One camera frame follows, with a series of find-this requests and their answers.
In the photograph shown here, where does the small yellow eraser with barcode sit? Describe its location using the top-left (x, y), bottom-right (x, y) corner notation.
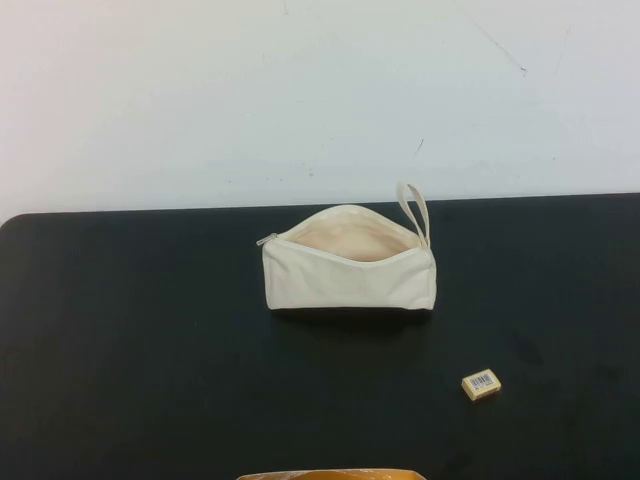
top-left (460, 368), bottom-right (503, 400)

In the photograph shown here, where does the black table mat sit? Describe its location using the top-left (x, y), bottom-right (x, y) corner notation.
top-left (0, 192), bottom-right (640, 480)

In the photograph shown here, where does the yellow-brown cardboard piece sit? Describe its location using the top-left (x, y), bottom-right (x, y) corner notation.
top-left (235, 468), bottom-right (422, 480)

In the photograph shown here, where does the cream canvas pencil case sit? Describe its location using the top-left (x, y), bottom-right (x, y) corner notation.
top-left (256, 181), bottom-right (435, 323)

